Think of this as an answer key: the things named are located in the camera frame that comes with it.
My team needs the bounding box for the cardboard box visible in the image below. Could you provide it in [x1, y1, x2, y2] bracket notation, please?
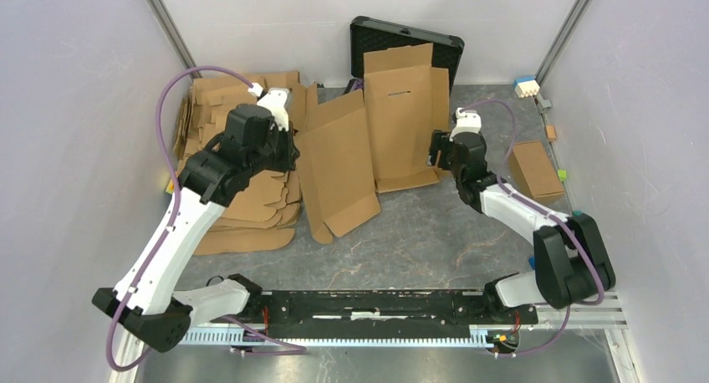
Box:
[508, 140, 565, 205]
[295, 43, 450, 244]

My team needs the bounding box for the grey small block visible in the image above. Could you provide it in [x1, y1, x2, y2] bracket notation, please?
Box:
[535, 97, 552, 114]

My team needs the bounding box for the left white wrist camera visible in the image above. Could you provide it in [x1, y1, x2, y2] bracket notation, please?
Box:
[247, 83, 290, 131]

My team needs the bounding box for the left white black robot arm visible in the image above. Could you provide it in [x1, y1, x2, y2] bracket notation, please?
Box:
[92, 102, 299, 353]

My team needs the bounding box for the black poker chip case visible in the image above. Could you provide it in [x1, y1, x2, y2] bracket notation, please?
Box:
[344, 16, 465, 94]

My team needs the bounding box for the stack of flat cardboard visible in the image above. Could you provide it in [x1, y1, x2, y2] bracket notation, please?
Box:
[173, 76, 302, 256]

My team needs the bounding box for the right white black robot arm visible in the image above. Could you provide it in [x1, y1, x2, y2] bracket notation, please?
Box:
[429, 130, 615, 323]

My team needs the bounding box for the small wooden cube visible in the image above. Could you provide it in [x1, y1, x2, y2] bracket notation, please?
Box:
[545, 125, 558, 143]

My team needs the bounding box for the blue white toy block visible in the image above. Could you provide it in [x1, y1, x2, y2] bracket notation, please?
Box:
[513, 75, 540, 98]

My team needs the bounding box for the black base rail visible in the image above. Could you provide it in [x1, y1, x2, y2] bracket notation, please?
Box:
[210, 289, 539, 340]

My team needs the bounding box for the folded closed cardboard box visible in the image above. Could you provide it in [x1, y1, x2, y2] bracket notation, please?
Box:
[508, 140, 565, 205]

